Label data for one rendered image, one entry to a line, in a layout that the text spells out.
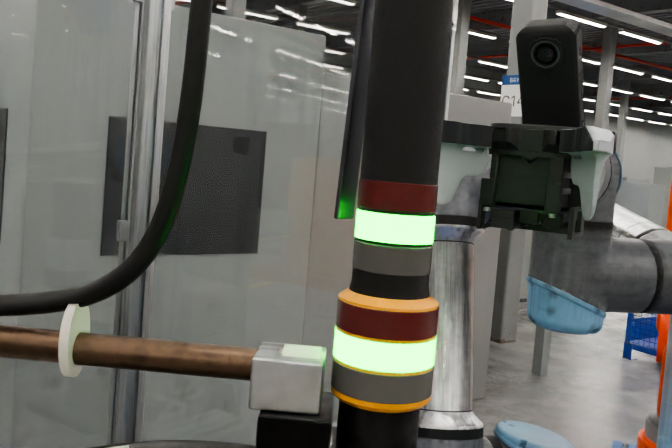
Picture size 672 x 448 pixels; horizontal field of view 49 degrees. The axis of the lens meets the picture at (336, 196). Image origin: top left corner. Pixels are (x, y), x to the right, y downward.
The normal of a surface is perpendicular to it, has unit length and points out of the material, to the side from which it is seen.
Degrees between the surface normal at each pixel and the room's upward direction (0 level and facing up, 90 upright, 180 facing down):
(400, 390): 90
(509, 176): 90
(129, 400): 90
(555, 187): 90
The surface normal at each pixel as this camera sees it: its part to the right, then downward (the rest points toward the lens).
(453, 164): 0.62, 0.16
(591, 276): 0.18, 0.07
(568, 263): -0.27, 0.03
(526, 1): -0.80, -0.04
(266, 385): -0.04, 0.05
